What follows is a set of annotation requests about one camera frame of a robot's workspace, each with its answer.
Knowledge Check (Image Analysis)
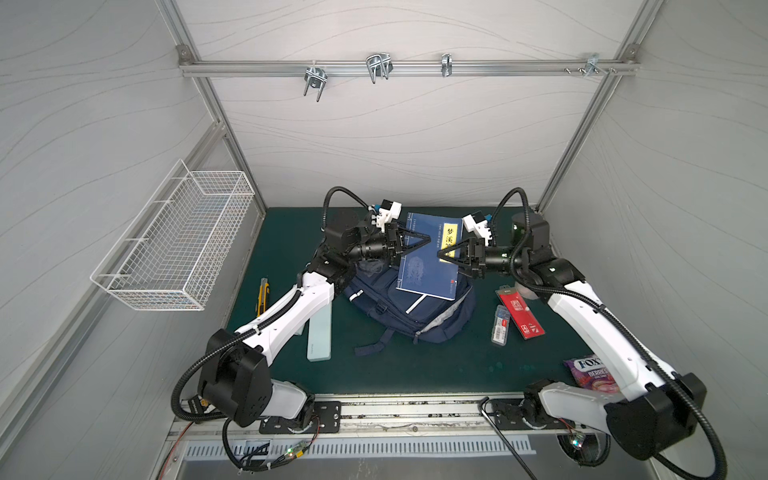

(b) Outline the blue book yellow label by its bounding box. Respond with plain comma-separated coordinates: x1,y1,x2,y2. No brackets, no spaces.
397,213,463,300

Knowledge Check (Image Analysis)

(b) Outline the navy blue student backpack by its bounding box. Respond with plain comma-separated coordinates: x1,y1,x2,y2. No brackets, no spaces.
343,267,476,357

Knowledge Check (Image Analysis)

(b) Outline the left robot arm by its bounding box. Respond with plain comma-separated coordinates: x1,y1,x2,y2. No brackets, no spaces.
170,200,431,429

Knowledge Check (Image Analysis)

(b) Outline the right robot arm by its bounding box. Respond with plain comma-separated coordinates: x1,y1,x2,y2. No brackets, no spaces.
437,187,728,479

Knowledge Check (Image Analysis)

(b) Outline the red flat box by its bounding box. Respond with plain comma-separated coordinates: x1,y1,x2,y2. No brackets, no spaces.
496,287,545,340

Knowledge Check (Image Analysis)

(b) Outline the clear pen case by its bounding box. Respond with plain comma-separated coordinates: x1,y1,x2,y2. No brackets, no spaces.
491,305,511,346

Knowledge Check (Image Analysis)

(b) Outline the mint green pencil case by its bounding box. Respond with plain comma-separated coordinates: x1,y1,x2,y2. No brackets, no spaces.
306,304,332,362

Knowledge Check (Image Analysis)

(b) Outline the yellow utility knife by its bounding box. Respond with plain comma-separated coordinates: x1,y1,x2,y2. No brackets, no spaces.
255,277,270,316

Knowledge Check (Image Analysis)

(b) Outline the pink snack pouch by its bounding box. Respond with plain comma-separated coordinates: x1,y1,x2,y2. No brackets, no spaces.
564,355,620,394

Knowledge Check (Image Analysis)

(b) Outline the middle metal hook clamp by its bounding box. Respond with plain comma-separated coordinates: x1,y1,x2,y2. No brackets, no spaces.
365,52,393,84

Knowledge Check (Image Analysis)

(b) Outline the metal hook clamp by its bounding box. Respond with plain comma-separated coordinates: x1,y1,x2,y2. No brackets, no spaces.
365,52,393,84
563,53,618,78
303,66,328,102

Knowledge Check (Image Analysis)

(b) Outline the left metal hook clamp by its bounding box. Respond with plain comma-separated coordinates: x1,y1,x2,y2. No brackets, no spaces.
303,66,328,102

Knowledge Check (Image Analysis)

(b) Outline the right metal hook clamp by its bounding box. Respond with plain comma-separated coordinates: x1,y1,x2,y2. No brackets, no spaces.
563,53,618,78

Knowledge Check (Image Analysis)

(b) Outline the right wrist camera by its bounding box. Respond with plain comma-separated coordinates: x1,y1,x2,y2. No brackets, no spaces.
462,211,493,247

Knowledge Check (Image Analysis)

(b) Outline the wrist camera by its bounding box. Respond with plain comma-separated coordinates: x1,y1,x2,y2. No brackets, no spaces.
462,211,493,247
372,199,402,232

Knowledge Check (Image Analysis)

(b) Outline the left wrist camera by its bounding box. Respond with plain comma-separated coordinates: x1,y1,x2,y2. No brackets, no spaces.
372,199,402,232

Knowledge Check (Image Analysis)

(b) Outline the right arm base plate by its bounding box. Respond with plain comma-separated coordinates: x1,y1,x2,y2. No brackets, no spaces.
486,397,567,431

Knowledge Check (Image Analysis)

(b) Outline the black floor cable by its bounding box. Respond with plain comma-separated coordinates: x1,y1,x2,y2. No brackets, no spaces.
477,395,538,480

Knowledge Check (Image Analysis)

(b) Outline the small metal ring clamp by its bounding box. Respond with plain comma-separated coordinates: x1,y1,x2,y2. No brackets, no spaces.
441,53,453,78

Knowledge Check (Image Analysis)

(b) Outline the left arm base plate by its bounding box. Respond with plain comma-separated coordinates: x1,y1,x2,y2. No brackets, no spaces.
259,401,342,435

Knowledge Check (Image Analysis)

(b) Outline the white wire basket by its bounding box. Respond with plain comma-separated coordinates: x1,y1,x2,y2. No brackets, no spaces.
90,160,254,312

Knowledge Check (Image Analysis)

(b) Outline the aluminium top rail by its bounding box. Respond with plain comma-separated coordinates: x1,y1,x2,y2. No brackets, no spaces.
180,57,640,78

